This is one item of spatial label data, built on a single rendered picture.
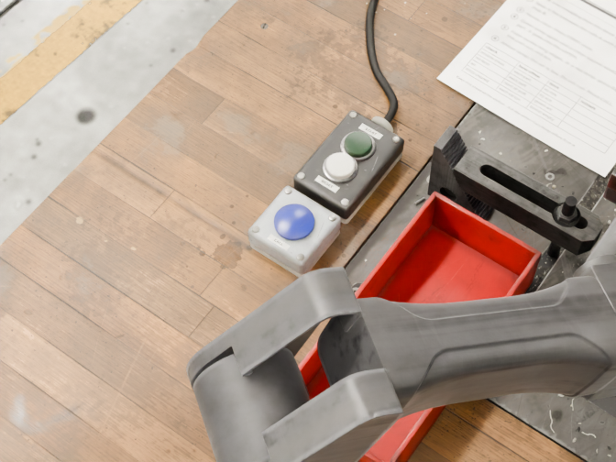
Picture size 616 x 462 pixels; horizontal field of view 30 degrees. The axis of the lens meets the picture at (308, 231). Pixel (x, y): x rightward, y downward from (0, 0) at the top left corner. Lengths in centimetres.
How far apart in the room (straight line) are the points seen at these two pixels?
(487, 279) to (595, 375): 43
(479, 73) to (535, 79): 6
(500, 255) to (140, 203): 37
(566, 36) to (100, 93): 131
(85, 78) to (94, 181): 125
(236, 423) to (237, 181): 58
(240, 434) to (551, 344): 19
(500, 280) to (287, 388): 52
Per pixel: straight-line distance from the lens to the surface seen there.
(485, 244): 113
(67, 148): 236
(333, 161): 116
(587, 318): 71
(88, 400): 111
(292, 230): 112
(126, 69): 246
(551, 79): 129
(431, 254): 115
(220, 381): 65
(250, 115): 124
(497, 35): 132
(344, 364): 64
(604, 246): 109
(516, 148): 123
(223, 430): 65
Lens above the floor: 191
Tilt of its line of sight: 60 degrees down
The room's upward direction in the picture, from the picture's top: 2 degrees counter-clockwise
